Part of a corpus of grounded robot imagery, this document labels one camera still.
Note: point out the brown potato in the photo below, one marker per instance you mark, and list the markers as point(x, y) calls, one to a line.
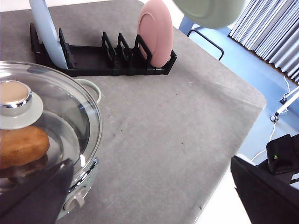
point(22, 145)

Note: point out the white tripod leg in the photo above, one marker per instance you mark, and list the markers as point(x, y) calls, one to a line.
point(286, 104)

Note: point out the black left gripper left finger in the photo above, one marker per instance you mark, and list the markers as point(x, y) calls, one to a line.
point(39, 199)

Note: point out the black metal chair frame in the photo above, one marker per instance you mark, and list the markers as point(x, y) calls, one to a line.
point(208, 41)

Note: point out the green plate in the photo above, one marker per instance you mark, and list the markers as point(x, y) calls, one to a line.
point(211, 14)

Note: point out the blue plate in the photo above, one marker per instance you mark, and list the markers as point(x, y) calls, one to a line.
point(46, 30)

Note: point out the glass steamer lid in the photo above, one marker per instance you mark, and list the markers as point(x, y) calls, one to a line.
point(47, 118)

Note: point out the black dish rack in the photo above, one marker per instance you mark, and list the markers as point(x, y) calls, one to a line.
point(104, 60)

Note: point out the grey vertical blinds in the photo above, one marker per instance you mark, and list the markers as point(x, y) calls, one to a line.
point(271, 28)

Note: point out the white cable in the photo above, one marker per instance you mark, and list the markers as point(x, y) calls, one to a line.
point(275, 121)

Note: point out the black device with green light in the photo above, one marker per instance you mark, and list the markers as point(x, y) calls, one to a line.
point(282, 157)

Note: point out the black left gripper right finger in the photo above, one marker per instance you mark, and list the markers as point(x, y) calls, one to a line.
point(266, 197)

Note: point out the green electric steamer pot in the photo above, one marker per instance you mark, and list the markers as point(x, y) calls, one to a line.
point(86, 161)

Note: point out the pink plate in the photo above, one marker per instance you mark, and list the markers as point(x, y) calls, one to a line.
point(155, 26)

